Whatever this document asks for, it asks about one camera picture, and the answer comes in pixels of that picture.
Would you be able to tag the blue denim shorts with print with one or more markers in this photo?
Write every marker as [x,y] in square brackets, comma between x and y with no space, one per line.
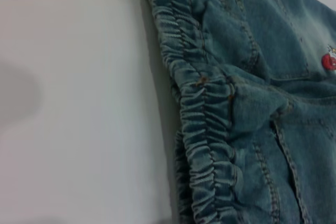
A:
[257,103]

